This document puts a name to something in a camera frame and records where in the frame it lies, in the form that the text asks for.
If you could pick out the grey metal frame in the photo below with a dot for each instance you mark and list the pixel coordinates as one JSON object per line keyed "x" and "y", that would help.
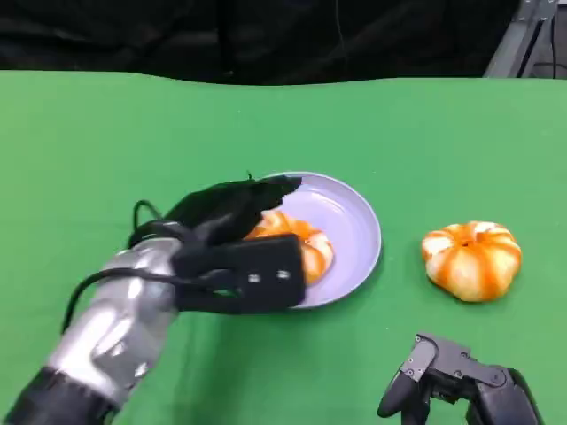
{"x": 509, "y": 48}

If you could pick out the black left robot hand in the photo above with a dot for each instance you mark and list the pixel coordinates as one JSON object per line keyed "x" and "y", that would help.
{"x": 230, "y": 208}

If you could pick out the green table cloth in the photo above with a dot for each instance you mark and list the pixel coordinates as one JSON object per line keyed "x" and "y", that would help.
{"x": 133, "y": 133}

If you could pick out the black backdrop cloth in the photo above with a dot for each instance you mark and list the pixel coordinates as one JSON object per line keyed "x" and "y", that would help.
{"x": 177, "y": 35}

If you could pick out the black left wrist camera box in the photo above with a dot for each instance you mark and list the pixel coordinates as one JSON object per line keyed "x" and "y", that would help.
{"x": 261, "y": 270}

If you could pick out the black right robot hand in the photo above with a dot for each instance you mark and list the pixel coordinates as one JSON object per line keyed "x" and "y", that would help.
{"x": 452, "y": 376}

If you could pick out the lilac plate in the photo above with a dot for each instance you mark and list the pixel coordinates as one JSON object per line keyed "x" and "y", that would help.
{"x": 343, "y": 212}

